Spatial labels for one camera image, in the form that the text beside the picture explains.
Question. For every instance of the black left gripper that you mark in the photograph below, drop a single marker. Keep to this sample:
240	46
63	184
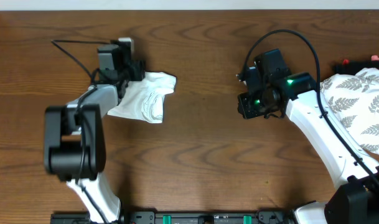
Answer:
136	68

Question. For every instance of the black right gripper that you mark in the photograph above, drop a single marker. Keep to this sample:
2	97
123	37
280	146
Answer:
247	112

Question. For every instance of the white printed t-shirt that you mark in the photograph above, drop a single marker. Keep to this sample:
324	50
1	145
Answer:
144	100

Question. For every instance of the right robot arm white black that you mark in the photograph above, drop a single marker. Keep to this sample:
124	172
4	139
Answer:
355	175

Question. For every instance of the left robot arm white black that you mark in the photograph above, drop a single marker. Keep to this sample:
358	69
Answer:
74	141

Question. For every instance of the black garment with red details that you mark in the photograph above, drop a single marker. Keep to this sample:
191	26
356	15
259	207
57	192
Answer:
350	67

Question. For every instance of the white fern pattern cloth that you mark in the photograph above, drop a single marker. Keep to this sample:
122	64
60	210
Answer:
354	99

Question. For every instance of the black mounting rail with clamps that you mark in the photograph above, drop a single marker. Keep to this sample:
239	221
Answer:
264	216

